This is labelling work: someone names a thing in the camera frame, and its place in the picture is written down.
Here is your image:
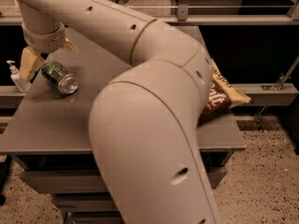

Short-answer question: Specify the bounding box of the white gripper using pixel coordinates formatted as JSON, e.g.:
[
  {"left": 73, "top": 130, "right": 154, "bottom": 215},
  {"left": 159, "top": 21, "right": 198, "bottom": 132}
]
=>
[{"left": 20, "top": 23, "right": 78, "bottom": 81}]

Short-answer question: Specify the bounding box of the green soda can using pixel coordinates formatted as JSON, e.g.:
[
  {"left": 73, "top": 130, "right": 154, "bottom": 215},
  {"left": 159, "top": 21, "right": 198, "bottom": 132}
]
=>
[{"left": 41, "top": 61, "right": 78, "bottom": 94}]

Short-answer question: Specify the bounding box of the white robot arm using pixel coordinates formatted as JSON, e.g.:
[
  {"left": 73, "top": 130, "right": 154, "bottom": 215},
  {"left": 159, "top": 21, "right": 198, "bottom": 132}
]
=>
[{"left": 17, "top": 0, "right": 221, "bottom": 224}]

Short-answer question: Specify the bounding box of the white pump sanitizer bottle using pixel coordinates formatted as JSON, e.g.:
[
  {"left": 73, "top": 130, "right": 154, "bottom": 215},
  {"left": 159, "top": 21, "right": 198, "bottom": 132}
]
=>
[{"left": 7, "top": 60, "right": 31, "bottom": 92}]

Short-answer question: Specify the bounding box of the grey drawer cabinet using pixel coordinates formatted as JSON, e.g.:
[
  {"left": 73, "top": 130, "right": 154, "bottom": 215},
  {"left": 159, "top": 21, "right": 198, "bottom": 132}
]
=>
[{"left": 0, "top": 26, "right": 247, "bottom": 224}]

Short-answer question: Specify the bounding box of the sea salt chips bag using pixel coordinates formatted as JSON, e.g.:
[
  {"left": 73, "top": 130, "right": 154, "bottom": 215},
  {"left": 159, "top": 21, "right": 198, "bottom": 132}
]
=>
[{"left": 200, "top": 61, "right": 251, "bottom": 119}]

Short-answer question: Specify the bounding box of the metal railing frame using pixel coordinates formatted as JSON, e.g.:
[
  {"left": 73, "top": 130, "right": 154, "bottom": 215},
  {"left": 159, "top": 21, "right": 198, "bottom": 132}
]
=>
[{"left": 0, "top": 0, "right": 299, "bottom": 27}]

